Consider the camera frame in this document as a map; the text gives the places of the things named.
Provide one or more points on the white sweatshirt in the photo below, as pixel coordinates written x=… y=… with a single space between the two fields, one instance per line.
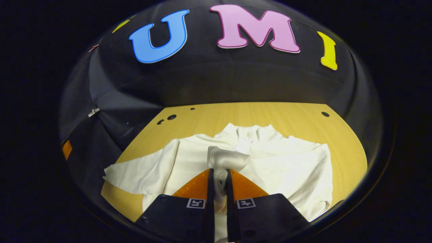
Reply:
x=287 y=168

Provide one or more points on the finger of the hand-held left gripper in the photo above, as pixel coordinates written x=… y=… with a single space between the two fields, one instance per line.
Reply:
x=67 y=150

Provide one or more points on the white metal cloth clip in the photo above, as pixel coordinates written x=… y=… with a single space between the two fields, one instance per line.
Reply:
x=93 y=112

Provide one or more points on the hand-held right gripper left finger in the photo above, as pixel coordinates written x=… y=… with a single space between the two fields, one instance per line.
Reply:
x=210 y=216

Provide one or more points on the copper cloth clip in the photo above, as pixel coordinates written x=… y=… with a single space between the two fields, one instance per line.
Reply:
x=93 y=48

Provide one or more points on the black backdrop cloth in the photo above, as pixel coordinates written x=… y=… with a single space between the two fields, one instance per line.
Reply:
x=209 y=77

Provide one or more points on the white paper hang tag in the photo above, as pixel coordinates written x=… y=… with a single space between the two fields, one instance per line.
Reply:
x=243 y=145

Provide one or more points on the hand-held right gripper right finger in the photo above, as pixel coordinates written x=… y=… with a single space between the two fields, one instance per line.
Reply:
x=231 y=216

